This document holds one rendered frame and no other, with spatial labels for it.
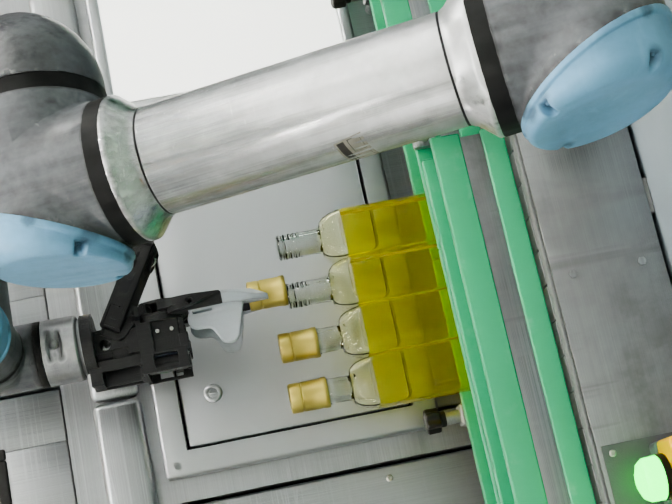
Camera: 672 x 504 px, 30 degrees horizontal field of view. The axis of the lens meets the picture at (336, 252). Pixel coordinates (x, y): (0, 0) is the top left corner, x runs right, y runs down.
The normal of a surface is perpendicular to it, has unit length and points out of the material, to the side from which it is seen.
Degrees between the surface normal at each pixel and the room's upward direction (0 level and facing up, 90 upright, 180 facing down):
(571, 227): 90
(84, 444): 90
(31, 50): 103
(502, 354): 90
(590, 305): 90
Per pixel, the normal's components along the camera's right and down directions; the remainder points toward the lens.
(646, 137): -0.98, 0.18
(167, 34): 0.05, -0.25
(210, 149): -0.15, 0.23
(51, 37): 0.39, -0.69
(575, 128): 0.32, 0.89
